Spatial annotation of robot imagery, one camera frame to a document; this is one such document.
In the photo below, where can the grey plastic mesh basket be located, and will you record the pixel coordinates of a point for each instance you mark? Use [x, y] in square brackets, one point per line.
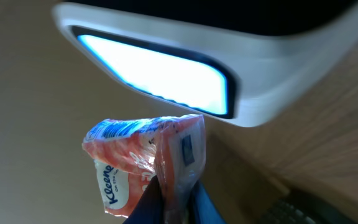
[300, 207]

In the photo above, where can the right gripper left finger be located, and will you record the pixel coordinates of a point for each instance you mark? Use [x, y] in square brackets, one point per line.
[149, 209]

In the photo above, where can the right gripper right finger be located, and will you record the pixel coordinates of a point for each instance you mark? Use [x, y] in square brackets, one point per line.
[201, 208]

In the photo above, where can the red small carton box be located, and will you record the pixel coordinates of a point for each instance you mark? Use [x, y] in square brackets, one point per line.
[128, 153]

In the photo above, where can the white barcode scanner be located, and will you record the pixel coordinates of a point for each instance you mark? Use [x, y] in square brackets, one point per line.
[242, 62]

